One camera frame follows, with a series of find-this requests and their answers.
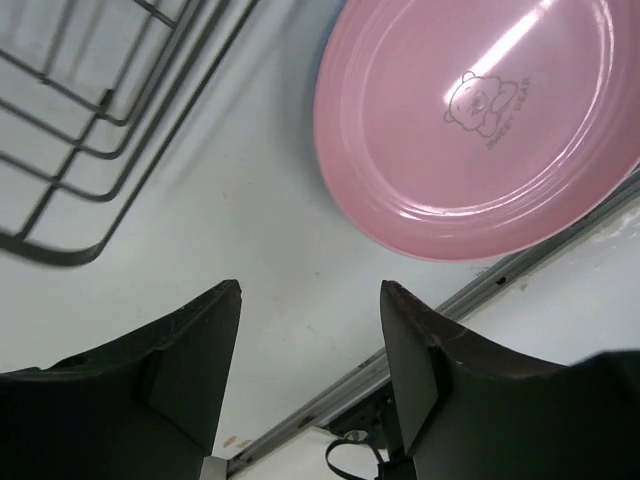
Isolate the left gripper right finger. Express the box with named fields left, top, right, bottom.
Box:
left=380, top=281, right=639, bottom=479

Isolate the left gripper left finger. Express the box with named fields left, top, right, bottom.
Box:
left=1, top=280, right=242, bottom=479

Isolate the pink plastic plate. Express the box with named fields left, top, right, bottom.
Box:
left=315, top=1, right=639, bottom=262

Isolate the blue plastic plate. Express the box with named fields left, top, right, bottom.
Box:
left=311, top=2, right=345, bottom=188

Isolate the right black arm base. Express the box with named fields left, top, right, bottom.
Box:
left=324, top=382, right=404, bottom=479

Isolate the aluminium table rail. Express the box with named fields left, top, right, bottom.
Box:
left=227, top=175, right=639, bottom=479

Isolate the grey wire dish rack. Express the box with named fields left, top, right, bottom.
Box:
left=1, top=1, right=256, bottom=268

